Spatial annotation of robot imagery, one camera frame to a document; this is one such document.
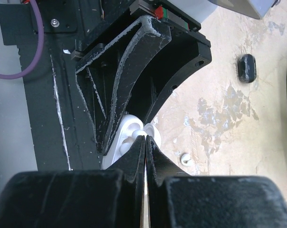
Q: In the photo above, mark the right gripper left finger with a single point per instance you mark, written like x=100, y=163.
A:
x=111, y=198

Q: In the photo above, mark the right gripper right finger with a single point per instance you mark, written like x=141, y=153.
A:
x=179, y=200

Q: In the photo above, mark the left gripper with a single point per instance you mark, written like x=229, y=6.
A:
x=132, y=37

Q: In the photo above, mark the white earbud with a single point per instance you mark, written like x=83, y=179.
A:
x=137, y=133
x=186, y=160

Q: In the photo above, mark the white earbud charging case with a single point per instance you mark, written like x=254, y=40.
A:
x=123, y=138

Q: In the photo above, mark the black earbud charging case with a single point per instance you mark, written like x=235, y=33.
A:
x=247, y=70

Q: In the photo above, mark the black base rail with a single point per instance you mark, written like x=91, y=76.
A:
x=50, y=128

